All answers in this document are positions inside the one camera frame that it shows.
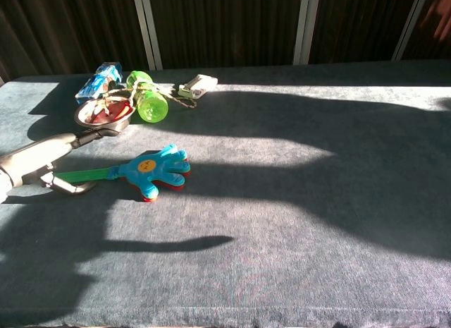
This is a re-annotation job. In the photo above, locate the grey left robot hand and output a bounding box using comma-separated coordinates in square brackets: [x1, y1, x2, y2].
[0, 127, 121, 195]

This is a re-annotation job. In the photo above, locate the blue hand clapper green handle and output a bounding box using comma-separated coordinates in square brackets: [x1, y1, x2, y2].
[52, 143, 192, 203]

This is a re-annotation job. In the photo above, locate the bystander bare hand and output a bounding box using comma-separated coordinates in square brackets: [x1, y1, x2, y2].
[420, 0, 451, 44]

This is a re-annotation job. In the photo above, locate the red object inside bowl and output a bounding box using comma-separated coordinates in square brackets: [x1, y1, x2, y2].
[85, 102, 133, 125]

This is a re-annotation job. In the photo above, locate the blue printed packet box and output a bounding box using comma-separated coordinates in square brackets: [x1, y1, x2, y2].
[74, 61, 124, 105]

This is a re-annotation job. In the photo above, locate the stainless steel bowl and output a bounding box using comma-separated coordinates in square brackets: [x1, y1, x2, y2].
[73, 97, 137, 132]

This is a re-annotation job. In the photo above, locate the green plastic bottle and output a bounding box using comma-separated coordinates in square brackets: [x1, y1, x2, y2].
[125, 70, 170, 124]

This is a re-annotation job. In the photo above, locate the small white plastic device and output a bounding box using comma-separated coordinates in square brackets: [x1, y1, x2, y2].
[178, 73, 219, 98]

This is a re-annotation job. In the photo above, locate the dark brown curtain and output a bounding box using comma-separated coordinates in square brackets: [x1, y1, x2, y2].
[0, 0, 451, 83]

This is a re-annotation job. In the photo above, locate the braided beige rope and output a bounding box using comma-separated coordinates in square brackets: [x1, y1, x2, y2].
[94, 80, 199, 112]

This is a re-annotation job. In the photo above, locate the white frame post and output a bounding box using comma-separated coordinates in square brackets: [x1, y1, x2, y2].
[391, 0, 432, 62]
[292, 0, 321, 66]
[131, 0, 164, 71]

